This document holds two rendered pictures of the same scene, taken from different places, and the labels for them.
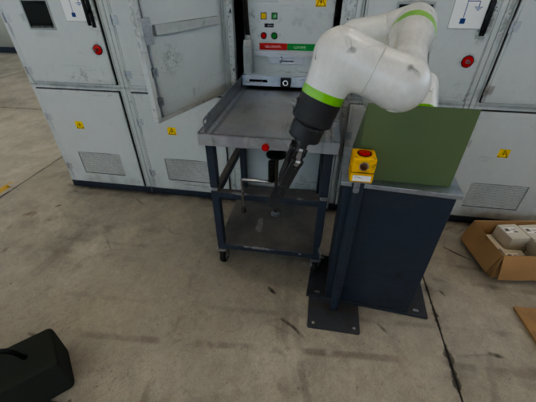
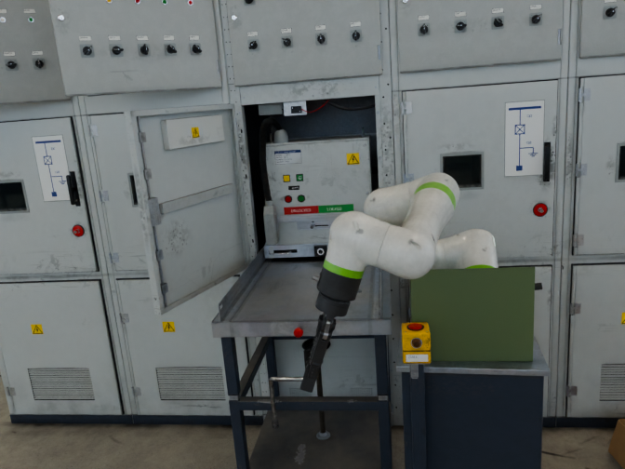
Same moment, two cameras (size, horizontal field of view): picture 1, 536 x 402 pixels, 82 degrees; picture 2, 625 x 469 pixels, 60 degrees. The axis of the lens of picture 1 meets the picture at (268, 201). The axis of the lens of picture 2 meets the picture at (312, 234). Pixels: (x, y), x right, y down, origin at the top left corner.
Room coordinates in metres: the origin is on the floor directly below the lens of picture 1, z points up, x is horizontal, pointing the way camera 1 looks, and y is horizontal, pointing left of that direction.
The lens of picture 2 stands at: (-0.51, -0.03, 1.57)
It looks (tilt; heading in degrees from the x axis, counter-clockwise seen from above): 14 degrees down; 359
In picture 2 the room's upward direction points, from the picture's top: 4 degrees counter-clockwise
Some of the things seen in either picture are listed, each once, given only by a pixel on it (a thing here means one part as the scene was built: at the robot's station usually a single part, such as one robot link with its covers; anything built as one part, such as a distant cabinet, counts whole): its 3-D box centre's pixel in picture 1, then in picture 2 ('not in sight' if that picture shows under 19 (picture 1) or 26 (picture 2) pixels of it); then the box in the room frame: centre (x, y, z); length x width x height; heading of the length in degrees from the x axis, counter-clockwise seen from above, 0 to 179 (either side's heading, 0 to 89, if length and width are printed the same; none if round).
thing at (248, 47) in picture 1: (248, 57); (271, 224); (1.90, 0.11, 1.04); 0.08 x 0.05 x 0.17; 171
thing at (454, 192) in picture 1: (396, 169); (467, 347); (1.14, -0.54, 0.74); 0.45 x 0.33 x 0.02; 77
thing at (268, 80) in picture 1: (285, 80); (321, 248); (1.95, -0.11, 0.89); 0.54 x 0.05 x 0.06; 81
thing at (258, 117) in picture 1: (277, 116); (312, 293); (1.56, -0.05, 0.82); 0.68 x 0.62 x 0.06; 171
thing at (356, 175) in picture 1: (361, 165); (416, 342); (0.97, -0.34, 0.85); 0.08 x 0.08 x 0.10; 81
